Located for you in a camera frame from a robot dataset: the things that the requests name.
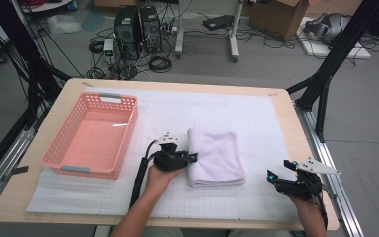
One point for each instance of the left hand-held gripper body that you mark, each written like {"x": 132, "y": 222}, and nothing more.
{"x": 169, "y": 161}

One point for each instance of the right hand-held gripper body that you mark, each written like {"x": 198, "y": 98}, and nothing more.
{"x": 301, "y": 189}

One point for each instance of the lilac towel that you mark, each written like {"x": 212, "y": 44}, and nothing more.
{"x": 215, "y": 158}

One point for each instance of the pink plastic basket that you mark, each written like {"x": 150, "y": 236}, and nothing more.
{"x": 95, "y": 144}

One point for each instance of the person's right hand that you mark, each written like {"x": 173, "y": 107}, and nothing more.
{"x": 309, "y": 207}

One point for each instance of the person's left hand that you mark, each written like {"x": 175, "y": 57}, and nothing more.
{"x": 158, "y": 182}

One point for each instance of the white grid mat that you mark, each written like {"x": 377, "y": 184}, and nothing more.
{"x": 210, "y": 108}

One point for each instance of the white foam board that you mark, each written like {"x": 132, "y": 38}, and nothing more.
{"x": 322, "y": 51}

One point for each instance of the white metal stand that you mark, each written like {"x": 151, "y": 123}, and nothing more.
{"x": 179, "y": 33}

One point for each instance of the white power supply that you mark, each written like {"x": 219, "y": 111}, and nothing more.
{"x": 108, "y": 49}

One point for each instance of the black computer tower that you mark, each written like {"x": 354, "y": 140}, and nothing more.
{"x": 126, "y": 33}
{"x": 151, "y": 29}

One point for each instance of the black flat device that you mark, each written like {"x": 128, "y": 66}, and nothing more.
{"x": 218, "y": 22}

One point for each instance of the grey rounded device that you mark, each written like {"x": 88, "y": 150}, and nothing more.
{"x": 329, "y": 28}

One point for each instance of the brown cardboard box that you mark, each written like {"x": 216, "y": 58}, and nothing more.
{"x": 335, "y": 6}
{"x": 276, "y": 18}

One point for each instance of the blue floor sheet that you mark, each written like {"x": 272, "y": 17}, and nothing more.
{"x": 92, "y": 20}

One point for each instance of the clear plastic bag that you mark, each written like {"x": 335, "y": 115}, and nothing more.
{"x": 62, "y": 23}

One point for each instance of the round white table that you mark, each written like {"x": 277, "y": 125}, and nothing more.
{"x": 46, "y": 6}

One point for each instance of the grey metal bracket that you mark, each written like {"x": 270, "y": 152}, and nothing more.
{"x": 18, "y": 171}
{"x": 330, "y": 193}

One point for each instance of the aluminium rail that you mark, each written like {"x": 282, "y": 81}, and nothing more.
{"x": 324, "y": 151}
{"x": 16, "y": 148}

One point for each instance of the black metal frame strut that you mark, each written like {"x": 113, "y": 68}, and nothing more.
{"x": 21, "y": 42}
{"x": 340, "y": 49}

